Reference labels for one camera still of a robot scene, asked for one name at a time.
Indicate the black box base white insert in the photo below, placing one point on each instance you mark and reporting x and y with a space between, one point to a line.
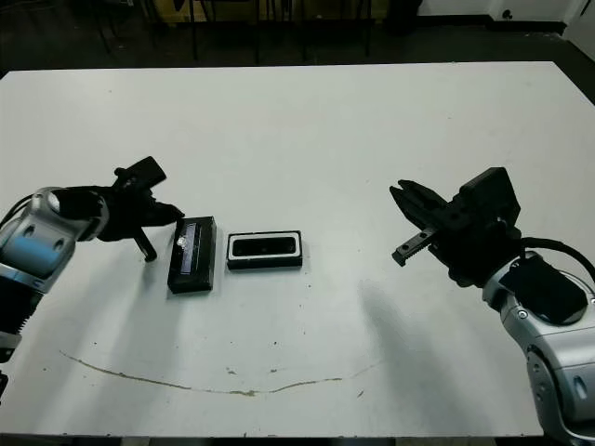
265 264

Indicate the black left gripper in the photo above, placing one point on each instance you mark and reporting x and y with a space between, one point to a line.
123 213

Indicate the black mesh visitor chair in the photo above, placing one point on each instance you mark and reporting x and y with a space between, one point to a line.
367 32
194 32

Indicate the small black phone device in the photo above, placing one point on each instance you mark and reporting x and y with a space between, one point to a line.
265 246

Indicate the black box lid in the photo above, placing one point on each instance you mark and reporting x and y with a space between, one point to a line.
193 260

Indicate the small black wall fixture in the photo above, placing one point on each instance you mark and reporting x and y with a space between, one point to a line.
506 15

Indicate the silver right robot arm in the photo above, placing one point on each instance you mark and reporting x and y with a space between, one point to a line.
558 371

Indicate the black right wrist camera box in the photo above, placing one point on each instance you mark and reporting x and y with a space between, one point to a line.
488 195

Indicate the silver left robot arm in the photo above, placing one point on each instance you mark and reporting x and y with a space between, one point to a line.
32 241

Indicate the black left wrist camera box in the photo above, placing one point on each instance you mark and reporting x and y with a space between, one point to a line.
141 174

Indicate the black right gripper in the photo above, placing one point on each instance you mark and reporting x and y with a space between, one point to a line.
469 246

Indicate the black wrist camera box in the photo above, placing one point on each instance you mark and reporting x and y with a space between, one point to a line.
488 195
141 174

